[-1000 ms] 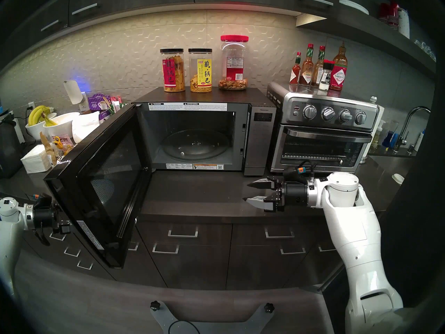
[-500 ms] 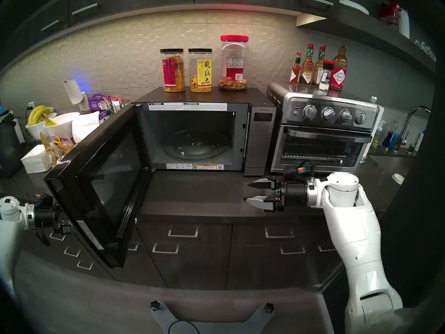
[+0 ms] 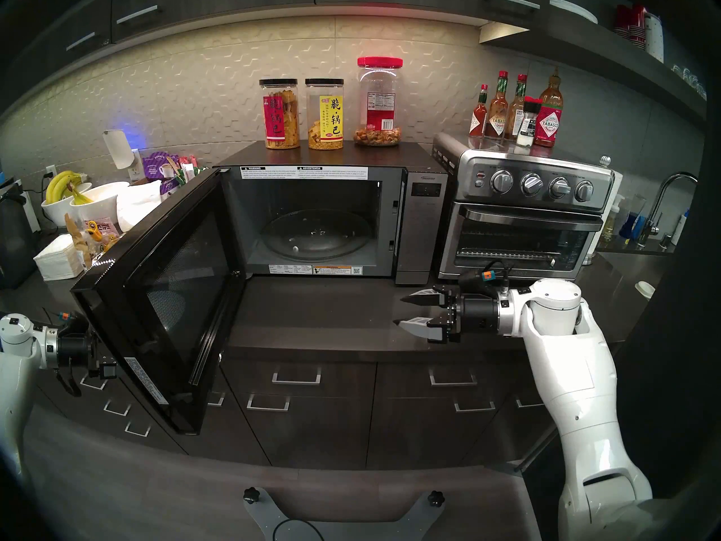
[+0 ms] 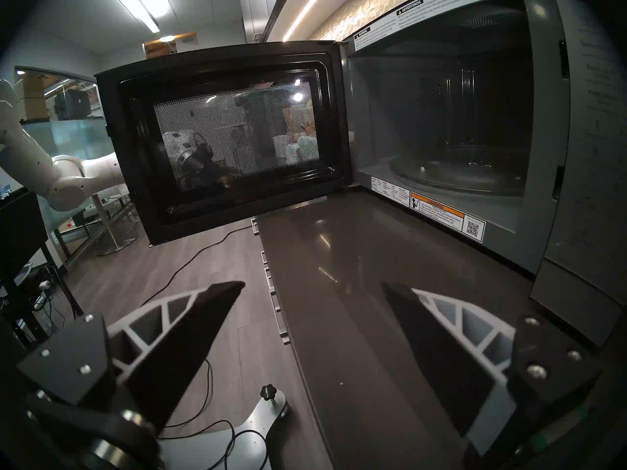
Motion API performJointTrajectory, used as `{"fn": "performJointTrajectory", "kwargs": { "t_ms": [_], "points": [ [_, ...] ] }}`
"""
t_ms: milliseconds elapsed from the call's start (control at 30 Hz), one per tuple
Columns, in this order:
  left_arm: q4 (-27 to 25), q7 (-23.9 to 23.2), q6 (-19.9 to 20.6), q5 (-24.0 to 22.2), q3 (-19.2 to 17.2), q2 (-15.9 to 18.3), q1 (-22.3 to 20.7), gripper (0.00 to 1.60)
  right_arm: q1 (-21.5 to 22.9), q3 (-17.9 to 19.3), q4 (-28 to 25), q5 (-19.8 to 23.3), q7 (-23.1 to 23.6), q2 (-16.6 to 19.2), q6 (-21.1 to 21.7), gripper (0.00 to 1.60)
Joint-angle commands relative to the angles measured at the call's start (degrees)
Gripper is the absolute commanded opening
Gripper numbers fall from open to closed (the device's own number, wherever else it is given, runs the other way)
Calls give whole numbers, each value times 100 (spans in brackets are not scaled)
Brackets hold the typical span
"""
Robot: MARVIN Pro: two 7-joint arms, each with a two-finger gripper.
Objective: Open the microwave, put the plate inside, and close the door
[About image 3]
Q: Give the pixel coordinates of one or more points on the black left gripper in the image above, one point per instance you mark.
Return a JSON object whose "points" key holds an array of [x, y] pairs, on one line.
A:
{"points": [[76, 351]]}

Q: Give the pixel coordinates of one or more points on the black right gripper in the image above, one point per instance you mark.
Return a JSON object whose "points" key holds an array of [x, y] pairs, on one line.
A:
{"points": [[479, 317]]}

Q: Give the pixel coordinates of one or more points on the black glass microwave door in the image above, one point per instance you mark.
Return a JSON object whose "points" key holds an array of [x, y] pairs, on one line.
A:
{"points": [[169, 297]]}

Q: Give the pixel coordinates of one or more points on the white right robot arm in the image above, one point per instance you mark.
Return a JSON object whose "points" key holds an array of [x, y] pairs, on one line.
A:
{"points": [[580, 376]]}

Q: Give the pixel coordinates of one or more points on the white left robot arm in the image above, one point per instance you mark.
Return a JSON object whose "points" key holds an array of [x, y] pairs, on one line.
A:
{"points": [[14, 376]]}

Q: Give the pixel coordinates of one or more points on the glass microwave turntable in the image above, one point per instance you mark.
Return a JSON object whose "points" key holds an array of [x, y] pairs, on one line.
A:
{"points": [[315, 235]]}

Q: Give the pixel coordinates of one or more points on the white napkin stack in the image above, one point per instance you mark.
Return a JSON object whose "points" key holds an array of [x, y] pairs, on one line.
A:
{"points": [[56, 258]]}

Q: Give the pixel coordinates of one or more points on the stainless steel toaster oven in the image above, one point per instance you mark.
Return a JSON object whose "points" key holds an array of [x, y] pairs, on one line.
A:
{"points": [[473, 196]]}

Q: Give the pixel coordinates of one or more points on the pile of yellow snack packets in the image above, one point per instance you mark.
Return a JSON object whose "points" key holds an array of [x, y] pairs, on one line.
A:
{"points": [[115, 244]]}

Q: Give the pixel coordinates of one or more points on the snack pack with yellow print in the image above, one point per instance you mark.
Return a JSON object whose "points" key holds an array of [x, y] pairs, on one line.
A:
{"points": [[98, 230]]}

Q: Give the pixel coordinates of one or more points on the silver toaster oven knob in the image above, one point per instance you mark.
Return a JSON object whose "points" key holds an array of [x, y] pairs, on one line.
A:
{"points": [[583, 191], [501, 181], [559, 187], [531, 183]]}

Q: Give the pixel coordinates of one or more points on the large white bowl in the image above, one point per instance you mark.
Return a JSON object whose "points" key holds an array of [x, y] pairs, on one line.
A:
{"points": [[96, 210]]}

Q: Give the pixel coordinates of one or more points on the dark lower cabinet unit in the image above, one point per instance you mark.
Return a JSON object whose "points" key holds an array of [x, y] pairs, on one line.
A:
{"points": [[321, 433]]}

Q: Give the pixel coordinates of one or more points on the small white bowl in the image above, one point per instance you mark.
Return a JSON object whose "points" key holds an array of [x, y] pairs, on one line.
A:
{"points": [[56, 213]]}

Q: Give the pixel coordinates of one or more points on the white crumpled paper bag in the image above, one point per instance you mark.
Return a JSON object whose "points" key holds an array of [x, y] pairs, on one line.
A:
{"points": [[135, 204]]}

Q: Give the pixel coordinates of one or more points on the black star knob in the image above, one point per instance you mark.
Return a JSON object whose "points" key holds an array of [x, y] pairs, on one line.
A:
{"points": [[251, 495], [435, 498]]}

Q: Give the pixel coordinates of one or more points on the yellow banana bunch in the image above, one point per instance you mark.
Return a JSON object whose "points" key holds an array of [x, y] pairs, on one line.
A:
{"points": [[59, 185]]}

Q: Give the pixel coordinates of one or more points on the small red hot sauce bottle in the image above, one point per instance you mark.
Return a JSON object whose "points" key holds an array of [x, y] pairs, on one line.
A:
{"points": [[478, 120]]}

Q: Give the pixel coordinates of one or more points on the clear soap pump bottle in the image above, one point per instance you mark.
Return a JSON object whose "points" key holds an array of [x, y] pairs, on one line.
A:
{"points": [[611, 221]]}

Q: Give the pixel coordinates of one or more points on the brown sauce bottle red cap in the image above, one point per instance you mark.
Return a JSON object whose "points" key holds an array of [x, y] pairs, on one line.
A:
{"points": [[497, 120]]}

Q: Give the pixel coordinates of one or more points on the purple tea pouch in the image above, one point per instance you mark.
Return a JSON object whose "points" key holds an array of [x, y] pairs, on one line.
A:
{"points": [[158, 165]]}

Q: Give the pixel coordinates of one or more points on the spice shaker with red cap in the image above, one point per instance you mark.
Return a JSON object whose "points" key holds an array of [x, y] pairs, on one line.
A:
{"points": [[528, 125]]}

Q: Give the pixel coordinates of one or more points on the clear jar with red lid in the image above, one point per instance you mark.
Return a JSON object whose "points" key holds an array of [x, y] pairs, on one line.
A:
{"points": [[378, 106]]}

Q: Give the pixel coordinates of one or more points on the red cup with sachets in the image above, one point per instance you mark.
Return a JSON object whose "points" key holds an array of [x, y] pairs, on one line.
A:
{"points": [[188, 171]]}

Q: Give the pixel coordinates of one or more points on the small white lid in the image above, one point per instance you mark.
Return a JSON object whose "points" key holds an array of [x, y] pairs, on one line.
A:
{"points": [[645, 289]]}

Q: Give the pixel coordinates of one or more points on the snack jar with yellow label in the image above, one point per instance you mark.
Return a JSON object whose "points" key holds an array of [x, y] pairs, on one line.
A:
{"points": [[325, 117]]}

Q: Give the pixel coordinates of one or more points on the large Tabasco sauce bottle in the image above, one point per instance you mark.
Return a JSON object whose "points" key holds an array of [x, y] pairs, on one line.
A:
{"points": [[549, 123]]}

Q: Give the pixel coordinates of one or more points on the sauce bottle with green neck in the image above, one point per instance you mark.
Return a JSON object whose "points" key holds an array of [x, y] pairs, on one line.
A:
{"points": [[515, 103]]}

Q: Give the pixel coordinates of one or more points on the chrome sink faucet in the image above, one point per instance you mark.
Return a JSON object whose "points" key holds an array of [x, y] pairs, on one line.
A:
{"points": [[653, 224]]}

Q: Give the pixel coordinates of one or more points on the snack jar with red label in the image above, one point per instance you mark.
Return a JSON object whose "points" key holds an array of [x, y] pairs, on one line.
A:
{"points": [[280, 117]]}

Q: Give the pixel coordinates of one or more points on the white dish soap bottle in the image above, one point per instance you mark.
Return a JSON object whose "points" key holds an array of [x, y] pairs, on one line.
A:
{"points": [[680, 230]]}

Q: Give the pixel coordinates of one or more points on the stack of white plates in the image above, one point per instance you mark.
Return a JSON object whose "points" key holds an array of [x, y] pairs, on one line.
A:
{"points": [[572, 8]]}

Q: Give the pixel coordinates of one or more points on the row of clear glasses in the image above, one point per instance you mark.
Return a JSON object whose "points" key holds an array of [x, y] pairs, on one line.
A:
{"points": [[690, 79]]}

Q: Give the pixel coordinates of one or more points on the stack of red cups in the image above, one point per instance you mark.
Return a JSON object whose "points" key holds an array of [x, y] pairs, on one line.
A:
{"points": [[631, 21]]}

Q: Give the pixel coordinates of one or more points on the white paper cup stack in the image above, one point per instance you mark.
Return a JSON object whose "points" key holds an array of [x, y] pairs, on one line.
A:
{"points": [[654, 38]]}

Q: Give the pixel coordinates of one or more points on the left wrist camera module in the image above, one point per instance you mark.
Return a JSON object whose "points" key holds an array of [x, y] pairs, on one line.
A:
{"points": [[72, 323]]}

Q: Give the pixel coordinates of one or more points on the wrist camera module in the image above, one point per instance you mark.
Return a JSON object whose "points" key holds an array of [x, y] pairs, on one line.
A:
{"points": [[479, 280], [72, 323]]}

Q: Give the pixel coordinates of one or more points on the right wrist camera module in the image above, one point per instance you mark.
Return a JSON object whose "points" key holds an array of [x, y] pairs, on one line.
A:
{"points": [[479, 280]]}

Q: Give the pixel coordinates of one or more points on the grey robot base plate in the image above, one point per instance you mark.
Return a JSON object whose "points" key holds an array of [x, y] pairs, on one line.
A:
{"points": [[394, 526]]}

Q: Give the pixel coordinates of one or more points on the white wall plug-in device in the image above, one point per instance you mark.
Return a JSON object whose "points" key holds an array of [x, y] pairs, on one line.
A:
{"points": [[117, 148]]}

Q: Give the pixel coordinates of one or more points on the dark wall shelf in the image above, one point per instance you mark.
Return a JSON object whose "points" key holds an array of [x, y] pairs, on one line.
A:
{"points": [[591, 49]]}

